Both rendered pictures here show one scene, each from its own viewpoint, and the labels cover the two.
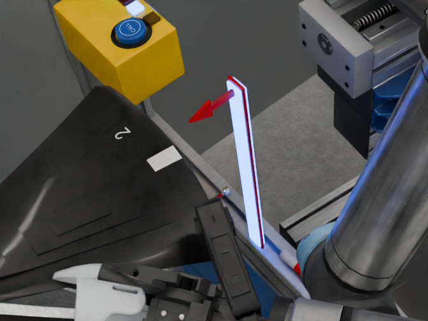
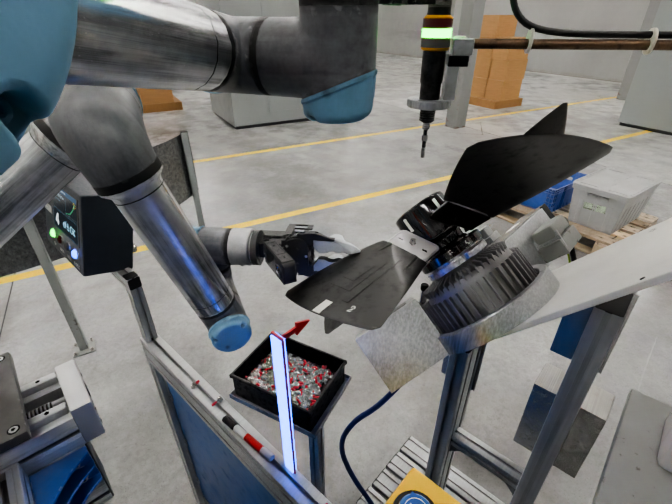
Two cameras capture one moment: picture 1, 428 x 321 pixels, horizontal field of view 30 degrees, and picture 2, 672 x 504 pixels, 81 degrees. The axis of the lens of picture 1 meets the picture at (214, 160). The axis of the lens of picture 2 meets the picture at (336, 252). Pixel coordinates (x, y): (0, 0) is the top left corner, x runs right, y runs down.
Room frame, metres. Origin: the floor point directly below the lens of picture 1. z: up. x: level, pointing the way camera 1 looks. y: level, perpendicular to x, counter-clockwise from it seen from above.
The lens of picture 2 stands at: (0.97, -0.09, 1.58)
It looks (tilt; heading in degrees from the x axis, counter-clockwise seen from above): 31 degrees down; 162
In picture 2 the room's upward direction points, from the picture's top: straight up
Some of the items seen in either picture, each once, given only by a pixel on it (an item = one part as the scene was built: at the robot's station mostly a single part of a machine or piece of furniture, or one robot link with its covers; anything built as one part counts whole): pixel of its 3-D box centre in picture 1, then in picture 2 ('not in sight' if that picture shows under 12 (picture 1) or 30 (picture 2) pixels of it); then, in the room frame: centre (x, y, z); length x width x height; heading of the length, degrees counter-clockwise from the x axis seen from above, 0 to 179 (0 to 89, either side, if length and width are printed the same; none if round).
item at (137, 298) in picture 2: not in sight; (140, 308); (0.09, -0.31, 0.96); 0.03 x 0.03 x 0.20; 30
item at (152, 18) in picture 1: (151, 18); not in sight; (0.79, 0.05, 1.08); 0.02 x 0.02 x 0.01; 30
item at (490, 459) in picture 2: not in sight; (486, 456); (0.50, 0.49, 0.56); 0.19 x 0.04 x 0.04; 30
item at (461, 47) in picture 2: not in sight; (438, 73); (0.38, 0.27, 1.50); 0.09 x 0.07 x 0.10; 65
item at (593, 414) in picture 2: not in sight; (560, 419); (0.55, 0.63, 0.73); 0.15 x 0.09 x 0.22; 30
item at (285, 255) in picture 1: (321, 286); (247, 437); (0.46, -0.11, 0.87); 0.14 x 0.01 x 0.01; 34
